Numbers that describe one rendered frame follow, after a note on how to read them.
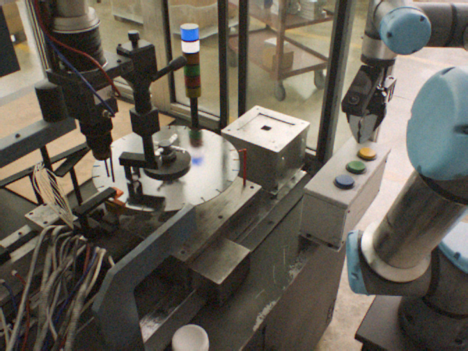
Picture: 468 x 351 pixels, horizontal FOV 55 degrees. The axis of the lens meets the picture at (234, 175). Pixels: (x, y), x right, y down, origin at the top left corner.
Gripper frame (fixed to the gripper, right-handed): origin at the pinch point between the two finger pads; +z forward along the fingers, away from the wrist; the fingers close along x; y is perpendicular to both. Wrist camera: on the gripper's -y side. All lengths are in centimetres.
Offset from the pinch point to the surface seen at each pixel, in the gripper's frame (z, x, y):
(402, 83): 104, 50, 254
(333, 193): 7.9, -0.2, -11.6
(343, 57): -12.8, 11.4, 12.8
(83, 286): 6, 24, -62
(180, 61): -24.2, 25.5, -30.6
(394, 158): 101, 20, 147
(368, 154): 7.3, -1.0, 6.3
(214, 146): 2.7, 28.5, -17.7
